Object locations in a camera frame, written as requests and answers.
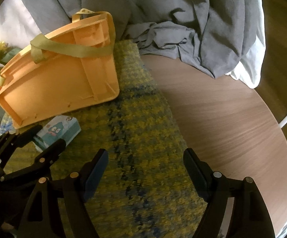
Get grey curtain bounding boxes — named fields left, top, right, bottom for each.
left=16, top=0, right=261, bottom=79

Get yellow blue woven rug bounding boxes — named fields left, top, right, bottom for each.
left=51, top=40, right=206, bottom=237

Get orange plastic storage crate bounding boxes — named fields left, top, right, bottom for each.
left=0, top=9, right=120, bottom=129

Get teal cartoon tissue pack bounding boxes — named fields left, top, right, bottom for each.
left=33, top=115, right=81, bottom=152

